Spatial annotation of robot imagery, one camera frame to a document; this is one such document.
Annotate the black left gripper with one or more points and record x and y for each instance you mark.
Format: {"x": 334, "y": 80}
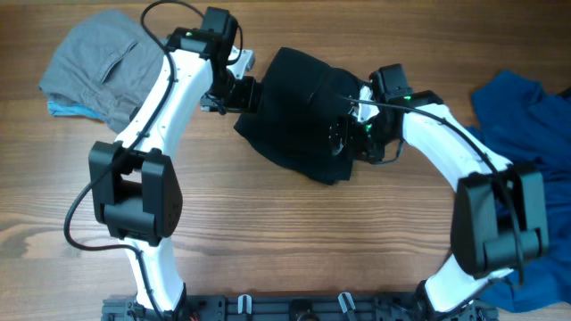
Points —
{"x": 248, "y": 102}

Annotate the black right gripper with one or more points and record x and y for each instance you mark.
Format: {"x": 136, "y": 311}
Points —
{"x": 351, "y": 137}

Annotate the black shorts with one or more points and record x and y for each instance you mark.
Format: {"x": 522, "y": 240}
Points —
{"x": 301, "y": 98}

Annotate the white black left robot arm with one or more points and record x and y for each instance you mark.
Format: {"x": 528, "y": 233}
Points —
{"x": 135, "y": 188}

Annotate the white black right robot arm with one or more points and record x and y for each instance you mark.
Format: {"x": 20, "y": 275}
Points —
{"x": 499, "y": 218}

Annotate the folded grey shorts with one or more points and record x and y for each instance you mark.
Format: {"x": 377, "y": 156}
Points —
{"x": 106, "y": 63}

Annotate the dark blue shirt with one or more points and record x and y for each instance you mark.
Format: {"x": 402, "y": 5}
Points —
{"x": 520, "y": 121}

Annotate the folded light blue garment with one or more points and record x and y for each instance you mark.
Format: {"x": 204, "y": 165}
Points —
{"x": 74, "y": 110}

